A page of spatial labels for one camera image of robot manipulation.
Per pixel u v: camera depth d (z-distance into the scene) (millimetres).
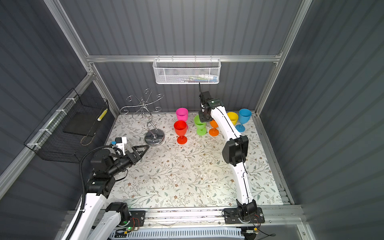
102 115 819
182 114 1041
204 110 707
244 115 978
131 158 630
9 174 505
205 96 759
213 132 1077
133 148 633
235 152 598
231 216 731
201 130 1083
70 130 750
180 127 967
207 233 771
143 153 652
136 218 738
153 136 1045
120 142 667
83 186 510
